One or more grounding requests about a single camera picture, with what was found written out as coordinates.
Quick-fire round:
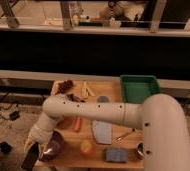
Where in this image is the black object on floor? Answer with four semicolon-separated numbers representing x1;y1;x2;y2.
0;142;12;154

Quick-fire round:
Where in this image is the blue round lid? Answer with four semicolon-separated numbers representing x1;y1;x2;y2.
97;96;109;103

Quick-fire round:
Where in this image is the light blue folded cloth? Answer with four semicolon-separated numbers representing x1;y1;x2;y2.
92;120;112;145

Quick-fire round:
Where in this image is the metal spoon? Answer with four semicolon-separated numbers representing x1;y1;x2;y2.
116;128;136;141

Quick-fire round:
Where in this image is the purple bowl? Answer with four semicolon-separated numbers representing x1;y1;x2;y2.
40;131;65;162

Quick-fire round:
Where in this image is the blue sponge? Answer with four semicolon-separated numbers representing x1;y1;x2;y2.
105;148;128;163

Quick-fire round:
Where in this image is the small metal cup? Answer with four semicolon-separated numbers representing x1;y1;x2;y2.
136;143;144;160

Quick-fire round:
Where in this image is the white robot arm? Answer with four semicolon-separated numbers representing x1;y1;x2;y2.
24;94;190;171

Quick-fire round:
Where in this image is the black power adapter on floor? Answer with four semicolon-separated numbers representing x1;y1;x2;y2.
9;111;20;121

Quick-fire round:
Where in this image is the dark small toy object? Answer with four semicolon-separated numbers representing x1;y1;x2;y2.
67;94;85;102

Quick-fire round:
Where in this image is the orange carrot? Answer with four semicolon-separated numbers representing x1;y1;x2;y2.
73;116;82;132

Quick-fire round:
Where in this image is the orange fruit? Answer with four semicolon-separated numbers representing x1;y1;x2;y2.
80;140;95;156

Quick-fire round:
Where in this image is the green plastic tray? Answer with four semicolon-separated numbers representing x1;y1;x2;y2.
120;75;160;104

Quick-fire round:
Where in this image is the bunch of dark grapes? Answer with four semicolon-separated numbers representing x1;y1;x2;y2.
57;80;74;94

